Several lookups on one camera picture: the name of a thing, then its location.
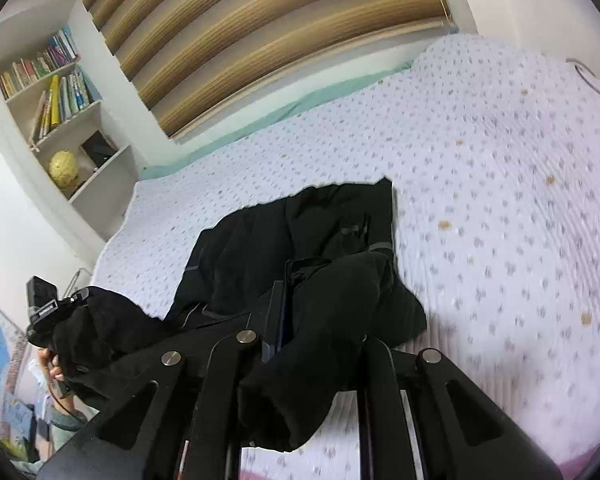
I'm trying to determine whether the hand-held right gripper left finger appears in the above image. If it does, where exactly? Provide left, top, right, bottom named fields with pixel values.
left=37, top=281, right=287, bottom=480

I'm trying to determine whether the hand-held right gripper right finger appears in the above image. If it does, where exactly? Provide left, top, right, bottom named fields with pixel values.
left=357, top=337, right=564, bottom=480

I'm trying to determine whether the black hooded jacket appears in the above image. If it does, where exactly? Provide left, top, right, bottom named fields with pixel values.
left=54, top=177, right=428, bottom=453

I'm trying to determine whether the person's left forearm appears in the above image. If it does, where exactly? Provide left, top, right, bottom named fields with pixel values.
left=42, top=395, right=102, bottom=434

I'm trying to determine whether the person's left hand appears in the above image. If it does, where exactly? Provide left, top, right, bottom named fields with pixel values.
left=36, top=347, right=76, bottom=402

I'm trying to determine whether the colourful printed item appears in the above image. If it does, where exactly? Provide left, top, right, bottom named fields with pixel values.
left=0, top=394, right=37, bottom=462

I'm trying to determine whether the white bookshelf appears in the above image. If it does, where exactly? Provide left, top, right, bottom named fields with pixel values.
left=0, top=0, right=147, bottom=243

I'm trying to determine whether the yellow globe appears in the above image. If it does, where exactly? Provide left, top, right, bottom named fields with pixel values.
left=49, top=150, right=79, bottom=189

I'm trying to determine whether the black box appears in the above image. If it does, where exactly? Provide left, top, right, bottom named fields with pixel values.
left=79, top=130, right=119, bottom=169

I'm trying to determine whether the bed with floral sheet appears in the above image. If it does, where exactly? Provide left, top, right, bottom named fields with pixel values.
left=90, top=32, right=600, bottom=480

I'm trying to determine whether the teal bed sheet edge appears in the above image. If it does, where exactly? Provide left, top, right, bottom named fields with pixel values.
left=140, top=60, right=416, bottom=181

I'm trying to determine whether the row of small colourful books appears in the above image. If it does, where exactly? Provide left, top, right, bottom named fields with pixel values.
left=0, top=27, right=80, bottom=101

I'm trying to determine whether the striped brown window blind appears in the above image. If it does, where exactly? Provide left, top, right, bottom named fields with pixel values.
left=70, top=0, right=459, bottom=141

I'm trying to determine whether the thin cable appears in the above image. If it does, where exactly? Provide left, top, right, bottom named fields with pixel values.
left=566, top=57, right=600, bottom=107

